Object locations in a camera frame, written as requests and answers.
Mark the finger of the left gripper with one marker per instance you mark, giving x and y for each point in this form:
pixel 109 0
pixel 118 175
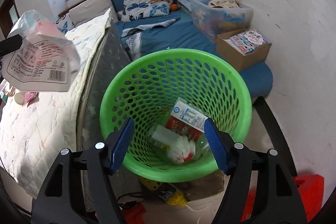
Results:
pixel 10 45

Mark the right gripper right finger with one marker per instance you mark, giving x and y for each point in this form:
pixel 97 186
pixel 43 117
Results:
pixel 277 198

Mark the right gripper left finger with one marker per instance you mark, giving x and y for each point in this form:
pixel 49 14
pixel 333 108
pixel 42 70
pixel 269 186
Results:
pixel 61 199

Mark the clear pink plastic bag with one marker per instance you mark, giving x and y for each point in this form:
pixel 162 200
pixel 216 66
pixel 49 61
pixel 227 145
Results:
pixel 45 62

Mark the pink snack packet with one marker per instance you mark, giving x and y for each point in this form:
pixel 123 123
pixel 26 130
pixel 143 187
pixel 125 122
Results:
pixel 30 97

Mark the white paper cup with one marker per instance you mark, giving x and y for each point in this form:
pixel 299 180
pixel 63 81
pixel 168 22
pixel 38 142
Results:
pixel 182 150

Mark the yellow label plastic bottle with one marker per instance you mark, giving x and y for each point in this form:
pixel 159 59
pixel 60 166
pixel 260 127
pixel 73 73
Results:
pixel 162 137

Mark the white milk carton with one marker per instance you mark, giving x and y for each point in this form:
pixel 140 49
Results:
pixel 189 114

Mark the red cartoon paper cup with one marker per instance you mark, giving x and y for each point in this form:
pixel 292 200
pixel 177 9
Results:
pixel 181 128

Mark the clear plastic lidded cup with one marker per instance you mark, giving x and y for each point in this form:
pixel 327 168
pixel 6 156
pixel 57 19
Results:
pixel 19 98

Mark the dark wooden door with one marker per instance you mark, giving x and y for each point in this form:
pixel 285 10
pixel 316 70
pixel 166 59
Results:
pixel 9 16

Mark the red plastic stool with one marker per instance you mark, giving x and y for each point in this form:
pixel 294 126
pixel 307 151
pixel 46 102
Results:
pixel 310 188

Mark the left butterfly pillow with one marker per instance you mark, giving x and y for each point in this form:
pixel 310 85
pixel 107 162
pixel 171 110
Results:
pixel 64 24

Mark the butterfly pillow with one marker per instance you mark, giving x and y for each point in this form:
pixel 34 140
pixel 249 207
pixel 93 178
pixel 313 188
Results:
pixel 64 24
pixel 141 9

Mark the white quilted table cover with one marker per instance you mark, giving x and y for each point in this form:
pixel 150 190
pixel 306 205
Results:
pixel 32 136

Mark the grey cushion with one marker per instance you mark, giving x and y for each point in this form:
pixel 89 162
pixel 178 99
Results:
pixel 88 10

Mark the yellow power drill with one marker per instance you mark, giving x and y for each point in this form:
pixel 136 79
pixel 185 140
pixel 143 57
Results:
pixel 167 192

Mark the right butterfly pillow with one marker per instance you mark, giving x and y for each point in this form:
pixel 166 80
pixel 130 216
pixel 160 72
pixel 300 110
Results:
pixel 141 9

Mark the green plastic waste basket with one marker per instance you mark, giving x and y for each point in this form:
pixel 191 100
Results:
pixel 175 90

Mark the cardboard box with stickers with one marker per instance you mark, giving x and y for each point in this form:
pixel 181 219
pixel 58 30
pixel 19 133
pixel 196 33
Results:
pixel 243 48

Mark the clear plastic storage bin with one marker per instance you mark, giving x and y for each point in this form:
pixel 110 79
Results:
pixel 212 21

